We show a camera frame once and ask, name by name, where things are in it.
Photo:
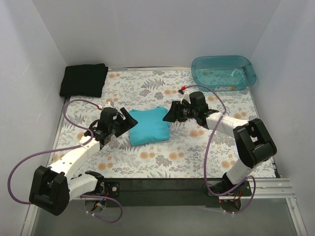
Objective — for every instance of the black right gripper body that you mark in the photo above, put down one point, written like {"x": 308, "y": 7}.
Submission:
{"x": 178, "y": 110}

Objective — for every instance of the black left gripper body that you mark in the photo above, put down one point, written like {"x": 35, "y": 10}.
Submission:
{"x": 120, "y": 122}

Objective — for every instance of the turquoise t-shirt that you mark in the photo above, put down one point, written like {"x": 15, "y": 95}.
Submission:
{"x": 150, "y": 128}

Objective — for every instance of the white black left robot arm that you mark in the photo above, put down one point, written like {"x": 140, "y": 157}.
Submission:
{"x": 53, "y": 187}

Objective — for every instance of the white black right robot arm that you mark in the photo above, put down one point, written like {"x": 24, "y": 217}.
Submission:
{"x": 253, "y": 141}

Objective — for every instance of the floral patterned table mat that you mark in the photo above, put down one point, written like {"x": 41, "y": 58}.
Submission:
{"x": 188, "y": 153}

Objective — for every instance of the teal transparent plastic bin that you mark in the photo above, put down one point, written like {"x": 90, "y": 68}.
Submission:
{"x": 223, "y": 73}

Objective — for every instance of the folded black t-shirt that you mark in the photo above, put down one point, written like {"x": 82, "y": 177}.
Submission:
{"x": 84, "y": 80}

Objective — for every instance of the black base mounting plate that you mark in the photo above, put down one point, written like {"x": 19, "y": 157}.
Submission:
{"x": 155, "y": 192}

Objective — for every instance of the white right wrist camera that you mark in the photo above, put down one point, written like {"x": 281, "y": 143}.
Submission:
{"x": 185, "y": 99}

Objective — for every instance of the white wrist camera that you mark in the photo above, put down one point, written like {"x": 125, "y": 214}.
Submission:
{"x": 106, "y": 105}
{"x": 185, "y": 99}

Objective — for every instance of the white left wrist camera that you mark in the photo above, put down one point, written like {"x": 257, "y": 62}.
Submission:
{"x": 106, "y": 105}

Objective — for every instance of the aluminium frame rail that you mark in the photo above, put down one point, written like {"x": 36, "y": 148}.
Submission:
{"x": 267, "y": 207}

